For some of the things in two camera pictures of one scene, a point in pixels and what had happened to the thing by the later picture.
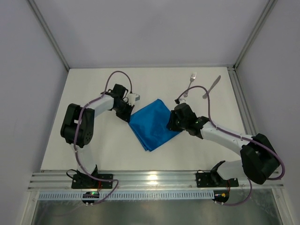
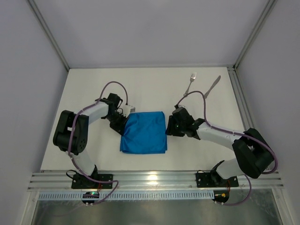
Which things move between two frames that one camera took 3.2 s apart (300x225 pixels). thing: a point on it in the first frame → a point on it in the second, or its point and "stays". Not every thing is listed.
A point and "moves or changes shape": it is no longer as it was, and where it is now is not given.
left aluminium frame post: x=48 y=33 stays
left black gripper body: x=124 y=110 → x=119 y=125
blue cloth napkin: x=149 y=125 moves or changes shape
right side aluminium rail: x=246 y=116 stays
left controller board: x=90 y=194 stays
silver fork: x=191 y=79 stays
